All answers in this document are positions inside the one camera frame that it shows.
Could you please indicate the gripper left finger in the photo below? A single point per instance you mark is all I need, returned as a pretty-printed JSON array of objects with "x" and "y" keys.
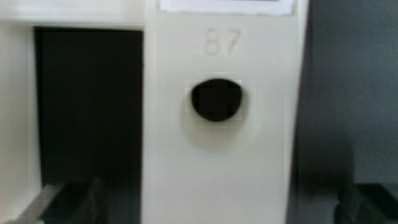
[{"x": 68, "y": 204}]

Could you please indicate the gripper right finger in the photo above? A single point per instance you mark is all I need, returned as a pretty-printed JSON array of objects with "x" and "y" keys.
[{"x": 367, "y": 204}]

